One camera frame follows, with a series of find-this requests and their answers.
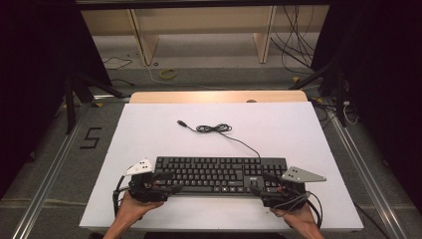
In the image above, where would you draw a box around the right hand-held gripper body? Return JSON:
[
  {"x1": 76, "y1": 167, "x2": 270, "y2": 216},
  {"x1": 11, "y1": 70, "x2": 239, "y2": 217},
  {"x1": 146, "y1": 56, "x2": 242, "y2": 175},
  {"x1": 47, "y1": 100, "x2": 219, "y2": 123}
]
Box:
[{"x1": 260, "y1": 165, "x2": 327, "y2": 211}]

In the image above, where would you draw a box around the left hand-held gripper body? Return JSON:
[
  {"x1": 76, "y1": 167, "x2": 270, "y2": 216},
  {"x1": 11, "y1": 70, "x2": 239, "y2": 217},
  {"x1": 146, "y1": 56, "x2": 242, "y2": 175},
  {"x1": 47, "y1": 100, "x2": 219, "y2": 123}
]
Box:
[{"x1": 123, "y1": 158, "x2": 171, "y2": 204}]

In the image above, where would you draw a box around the black keyboard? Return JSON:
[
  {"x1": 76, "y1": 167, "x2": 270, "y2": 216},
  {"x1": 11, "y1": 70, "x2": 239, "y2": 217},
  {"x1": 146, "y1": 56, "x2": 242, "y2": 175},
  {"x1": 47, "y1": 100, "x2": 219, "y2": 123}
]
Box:
[{"x1": 152, "y1": 156, "x2": 289, "y2": 197}]

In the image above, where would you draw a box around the person's left hand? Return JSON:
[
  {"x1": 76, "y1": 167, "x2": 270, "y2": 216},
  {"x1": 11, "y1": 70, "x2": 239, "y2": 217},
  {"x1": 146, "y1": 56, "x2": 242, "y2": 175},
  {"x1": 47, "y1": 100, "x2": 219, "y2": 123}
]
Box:
[{"x1": 113, "y1": 191, "x2": 165, "y2": 227}]

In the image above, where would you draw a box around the person's right hand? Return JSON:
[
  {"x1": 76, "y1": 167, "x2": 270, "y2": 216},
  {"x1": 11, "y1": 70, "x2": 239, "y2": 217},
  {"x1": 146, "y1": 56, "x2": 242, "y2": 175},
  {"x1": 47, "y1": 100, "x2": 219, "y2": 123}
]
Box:
[{"x1": 270, "y1": 205, "x2": 317, "y2": 230}]

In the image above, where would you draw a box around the white foam board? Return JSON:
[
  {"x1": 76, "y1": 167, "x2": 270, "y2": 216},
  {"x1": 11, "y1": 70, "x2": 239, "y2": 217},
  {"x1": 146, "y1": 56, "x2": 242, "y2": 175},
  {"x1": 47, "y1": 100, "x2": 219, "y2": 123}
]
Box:
[{"x1": 79, "y1": 101, "x2": 365, "y2": 232}]

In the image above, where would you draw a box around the black tripod stand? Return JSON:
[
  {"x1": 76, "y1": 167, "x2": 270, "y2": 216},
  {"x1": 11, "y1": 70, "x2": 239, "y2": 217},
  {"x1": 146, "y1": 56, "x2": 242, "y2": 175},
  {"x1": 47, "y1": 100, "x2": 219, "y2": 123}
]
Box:
[
  {"x1": 288, "y1": 59, "x2": 349, "y2": 127},
  {"x1": 63, "y1": 71, "x2": 131, "y2": 135}
]

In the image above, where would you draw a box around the wooden table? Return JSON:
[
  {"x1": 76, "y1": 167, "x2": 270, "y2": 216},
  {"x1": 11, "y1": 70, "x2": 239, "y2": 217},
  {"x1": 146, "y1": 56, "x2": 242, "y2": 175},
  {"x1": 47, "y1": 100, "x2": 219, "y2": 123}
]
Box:
[{"x1": 128, "y1": 90, "x2": 309, "y2": 105}]

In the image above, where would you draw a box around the yellow tape roll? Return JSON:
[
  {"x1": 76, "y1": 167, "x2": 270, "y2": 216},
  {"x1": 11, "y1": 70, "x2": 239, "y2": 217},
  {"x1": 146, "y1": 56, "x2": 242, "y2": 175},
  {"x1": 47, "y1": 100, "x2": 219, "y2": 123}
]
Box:
[{"x1": 158, "y1": 68, "x2": 178, "y2": 81}]

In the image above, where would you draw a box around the light wooden bench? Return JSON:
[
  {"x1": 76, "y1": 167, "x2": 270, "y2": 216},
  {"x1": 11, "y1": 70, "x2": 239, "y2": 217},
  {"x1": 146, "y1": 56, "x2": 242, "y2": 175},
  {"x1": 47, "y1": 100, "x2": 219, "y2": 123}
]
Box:
[{"x1": 81, "y1": 4, "x2": 329, "y2": 67}]

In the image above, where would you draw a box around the black curtain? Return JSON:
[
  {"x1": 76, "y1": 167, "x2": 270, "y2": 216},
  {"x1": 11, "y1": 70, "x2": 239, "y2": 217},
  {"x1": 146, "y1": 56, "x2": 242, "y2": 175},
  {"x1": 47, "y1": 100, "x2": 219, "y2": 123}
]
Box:
[
  {"x1": 312, "y1": 0, "x2": 422, "y2": 213},
  {"x1": 0, "y1": 0, "x2": 112, "y2": 200}
]

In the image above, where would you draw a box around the left hand-held gripper cable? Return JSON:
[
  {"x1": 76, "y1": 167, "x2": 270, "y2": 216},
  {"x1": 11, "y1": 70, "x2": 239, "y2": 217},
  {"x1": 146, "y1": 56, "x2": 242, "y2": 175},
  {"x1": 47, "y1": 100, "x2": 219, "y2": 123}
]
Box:
[{"x1": 111, "y1": 174, "x2": 132, "y2": 217}]

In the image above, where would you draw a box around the aluminium floor rail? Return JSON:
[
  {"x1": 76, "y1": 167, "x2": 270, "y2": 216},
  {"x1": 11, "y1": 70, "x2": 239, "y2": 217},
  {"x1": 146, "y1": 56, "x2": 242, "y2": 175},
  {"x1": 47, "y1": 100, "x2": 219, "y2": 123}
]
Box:
[
  {"x1": 11, "y1": 103, "x2": 93, "y2": 239},
  {"x1": 326, "y1": 106, "x2": 408, "y2": 239}
]

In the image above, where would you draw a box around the black keyboard cable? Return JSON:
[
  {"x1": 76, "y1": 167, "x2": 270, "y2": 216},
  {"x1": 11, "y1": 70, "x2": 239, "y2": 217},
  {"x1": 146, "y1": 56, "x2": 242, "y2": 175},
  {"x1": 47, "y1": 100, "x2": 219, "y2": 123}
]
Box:
[{"x1": 176, "y1": 119, "x2": 262, "y2": 159}]

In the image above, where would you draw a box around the thin black floor cable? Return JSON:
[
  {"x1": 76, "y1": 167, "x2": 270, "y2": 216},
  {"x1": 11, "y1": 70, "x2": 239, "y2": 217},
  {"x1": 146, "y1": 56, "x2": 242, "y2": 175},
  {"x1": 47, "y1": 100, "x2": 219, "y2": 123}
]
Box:
[{"x1": 103, "y1": 56, "x2": 133, "y2": 72}]

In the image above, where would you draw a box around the bundle of black cables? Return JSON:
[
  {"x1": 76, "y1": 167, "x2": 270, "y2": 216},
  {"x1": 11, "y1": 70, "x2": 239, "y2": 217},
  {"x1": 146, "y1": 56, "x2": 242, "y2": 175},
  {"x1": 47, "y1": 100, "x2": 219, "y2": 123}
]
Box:
[{"x1": 270, "y1": 4, "x2": 317, "y2": 76}]

